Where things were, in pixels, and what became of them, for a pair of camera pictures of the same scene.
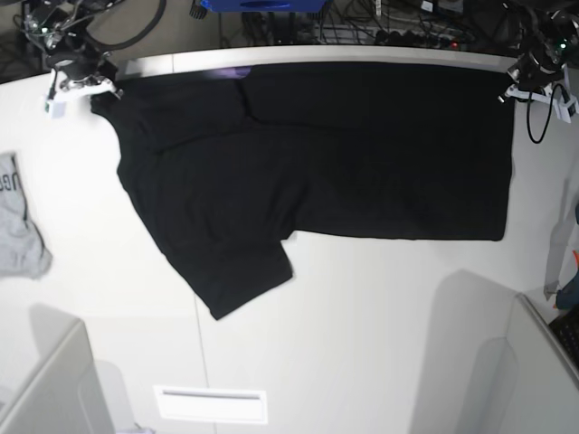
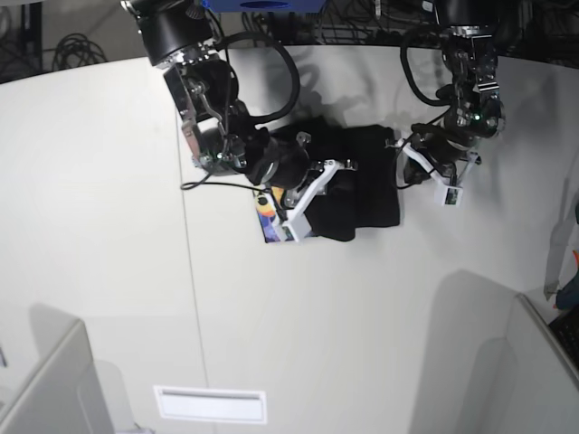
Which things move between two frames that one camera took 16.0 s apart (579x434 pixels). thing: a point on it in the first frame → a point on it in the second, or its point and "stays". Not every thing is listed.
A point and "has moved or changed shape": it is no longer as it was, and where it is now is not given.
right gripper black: (537, 69) → (441, 149)
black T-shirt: (232, 164) has moved or changed shape
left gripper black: (80, 61) → (284, 164)
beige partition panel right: (542, 380) stays
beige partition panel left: (67, 398) stays
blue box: (263, 6) stays
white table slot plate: (212, 404) stays
